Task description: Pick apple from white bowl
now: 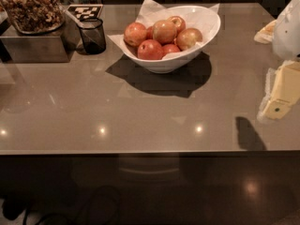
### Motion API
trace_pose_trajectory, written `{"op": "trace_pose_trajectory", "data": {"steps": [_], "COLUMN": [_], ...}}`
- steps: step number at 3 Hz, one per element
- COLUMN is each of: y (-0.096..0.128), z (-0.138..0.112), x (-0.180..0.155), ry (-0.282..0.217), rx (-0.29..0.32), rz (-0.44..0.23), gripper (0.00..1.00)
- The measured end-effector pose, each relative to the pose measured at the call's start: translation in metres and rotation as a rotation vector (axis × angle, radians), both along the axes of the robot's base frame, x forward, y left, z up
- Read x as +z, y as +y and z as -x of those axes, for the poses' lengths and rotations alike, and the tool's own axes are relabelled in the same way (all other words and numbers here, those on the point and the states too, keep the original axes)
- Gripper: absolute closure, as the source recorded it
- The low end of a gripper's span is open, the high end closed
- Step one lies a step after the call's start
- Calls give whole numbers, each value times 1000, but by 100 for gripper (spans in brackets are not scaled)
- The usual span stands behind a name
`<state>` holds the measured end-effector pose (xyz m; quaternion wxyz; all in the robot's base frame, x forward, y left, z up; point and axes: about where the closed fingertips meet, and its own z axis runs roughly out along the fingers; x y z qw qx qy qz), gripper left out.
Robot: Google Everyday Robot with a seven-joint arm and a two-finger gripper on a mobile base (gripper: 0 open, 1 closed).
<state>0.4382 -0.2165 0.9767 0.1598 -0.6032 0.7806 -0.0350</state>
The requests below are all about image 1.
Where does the right red apple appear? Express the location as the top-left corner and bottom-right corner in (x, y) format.
(176, 28), (203, 51)

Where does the top centre red apple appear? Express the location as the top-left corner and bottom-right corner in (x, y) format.
(152, 20), (177, 44)

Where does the black white marker card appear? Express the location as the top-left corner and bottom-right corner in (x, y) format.
(67, 4), (103, 21)

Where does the leftmost red apple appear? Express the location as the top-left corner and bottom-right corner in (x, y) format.
(124, 22), (147, 47)

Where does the back red apple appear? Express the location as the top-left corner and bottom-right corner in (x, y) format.
(168, 16), (186, 33)

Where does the white ceramic bowl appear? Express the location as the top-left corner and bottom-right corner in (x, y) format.
(115, 5), (222, 74)

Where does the metal box stand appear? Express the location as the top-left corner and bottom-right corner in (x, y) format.
(0, 17), (81, 63)

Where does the small front-right red apple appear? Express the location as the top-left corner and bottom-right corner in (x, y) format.
(162, 44), (180, 55)

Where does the front red apple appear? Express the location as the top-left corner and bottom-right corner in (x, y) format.
(138, 39), (164, 60)

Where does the glass jar of nuts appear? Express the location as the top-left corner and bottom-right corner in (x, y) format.
(0, 0), (65, 35)

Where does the white paper liner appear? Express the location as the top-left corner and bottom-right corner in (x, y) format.
(107, 0), (221, 61)

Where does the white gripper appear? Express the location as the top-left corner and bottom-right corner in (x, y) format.
(254, 0), (300, 124)

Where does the black mesh cup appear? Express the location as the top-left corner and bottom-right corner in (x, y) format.
(78, 18), (106, 54)

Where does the hidden small red apple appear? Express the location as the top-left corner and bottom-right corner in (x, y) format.
(146, 26), (153, 39)

